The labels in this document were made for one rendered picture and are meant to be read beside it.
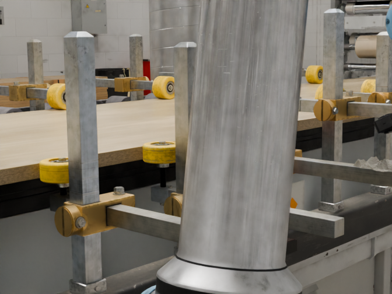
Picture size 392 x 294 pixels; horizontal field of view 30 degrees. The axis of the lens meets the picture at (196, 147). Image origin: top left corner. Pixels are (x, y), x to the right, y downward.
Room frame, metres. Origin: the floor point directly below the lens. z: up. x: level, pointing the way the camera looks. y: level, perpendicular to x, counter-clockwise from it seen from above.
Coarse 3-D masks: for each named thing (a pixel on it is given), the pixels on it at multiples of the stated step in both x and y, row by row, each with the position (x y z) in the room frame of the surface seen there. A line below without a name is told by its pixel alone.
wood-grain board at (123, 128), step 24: (312, 96) 2.60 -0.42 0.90; (0, 120) 1.98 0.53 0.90; (24, 120) 1.97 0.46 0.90; (48, 120) 1.96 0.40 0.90; (120, 120) 1.94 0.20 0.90; (144, 120) 1.93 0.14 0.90; (168, 120) 1.92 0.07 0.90; (312, 120) 1.93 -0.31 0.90; (0, 144) 1.53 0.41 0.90; (24, 144) 1.52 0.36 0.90; (48, 144) 1.52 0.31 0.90; (120, 144) 1.51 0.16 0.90; (0, 168) 1.24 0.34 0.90; (24, 168) 1.27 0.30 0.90
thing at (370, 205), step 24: (384, 192) 1.88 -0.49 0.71; (360, 216) 1.75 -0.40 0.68; (384, 216) 1.84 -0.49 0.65; (312, 240) 1.60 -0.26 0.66; (336, 240) 1.67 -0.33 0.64; (288, 264) 1.53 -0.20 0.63; (72, 288) 1.17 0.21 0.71; (96, 288) 1.16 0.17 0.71; (120, 288) 1.19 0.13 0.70; (144, 288) 1.22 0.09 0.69
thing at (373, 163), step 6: (360, 162) 1.42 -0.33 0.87; (366, 162) 1.42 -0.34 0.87; (372, 162) 1.42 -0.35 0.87; (378, 162) 1.40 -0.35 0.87; (384, 162) 1.39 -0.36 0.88; (390, 162) 1.41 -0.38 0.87; (366, 168) 1.39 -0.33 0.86; (372, 168) 1.39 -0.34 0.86; (378, 168) 1.38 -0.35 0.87; (384, 168) 1.38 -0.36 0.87; (390, 168) 1.38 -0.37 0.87
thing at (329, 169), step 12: (300, 168) 1.52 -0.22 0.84; (312, 168) 1.50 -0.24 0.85; (324, 168) 1.48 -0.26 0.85; (336, 168) 1.46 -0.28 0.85; (348, 168) 1.44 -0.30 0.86; (360, 168) 1.42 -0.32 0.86; (348, 180) 1.44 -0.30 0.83; (360, 180) 1.42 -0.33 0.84; (372, 180) 1.40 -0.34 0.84; (384, 180) 1.38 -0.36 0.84
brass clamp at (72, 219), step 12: (108, 192) 1.24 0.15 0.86; (72, 204) 1.16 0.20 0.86; (96, 204) 1.16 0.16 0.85; (108, 204) 1.18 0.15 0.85; (132, 204) 1.22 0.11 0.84; (60, 216) 1.15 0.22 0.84; (72, 216) 1.13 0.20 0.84; (84, 216) 1.14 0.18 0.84; (96, 216) 1.16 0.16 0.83; (60, 228) 1.15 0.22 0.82; (72, 228) 1.13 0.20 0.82; (84, 228) 1.14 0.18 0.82; (96, 228) 1.16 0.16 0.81; (108, 228) 1.18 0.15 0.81
